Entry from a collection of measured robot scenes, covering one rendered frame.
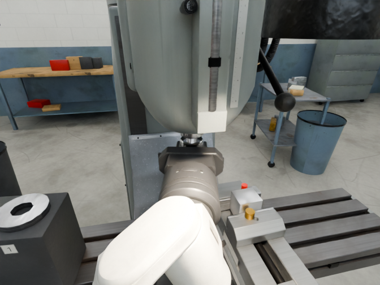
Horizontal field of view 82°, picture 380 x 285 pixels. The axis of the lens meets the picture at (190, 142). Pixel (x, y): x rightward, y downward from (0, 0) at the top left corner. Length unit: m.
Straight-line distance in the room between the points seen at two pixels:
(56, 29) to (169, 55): 4.52
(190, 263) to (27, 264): 0.37
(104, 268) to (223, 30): 0.27
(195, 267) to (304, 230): 0.53
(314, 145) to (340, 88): 3.21
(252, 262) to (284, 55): 5.17
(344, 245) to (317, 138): 1.93
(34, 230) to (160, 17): 0.41
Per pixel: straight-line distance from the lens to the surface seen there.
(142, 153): 0.83
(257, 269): 0.53
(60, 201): 0.54
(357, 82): 5.99
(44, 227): 0.50
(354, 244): 0.77
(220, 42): 0.27
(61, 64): 4.22
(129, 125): 0.81
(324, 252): 0.71
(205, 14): 0.27
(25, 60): 5.02
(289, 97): 0.36
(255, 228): 0.55
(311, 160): 2.74
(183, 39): 0.30
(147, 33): 0.31
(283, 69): 5.57
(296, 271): 0.56
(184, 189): 0.28
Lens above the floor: 1.46
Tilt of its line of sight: 27 degrees down
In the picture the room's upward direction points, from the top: straight up
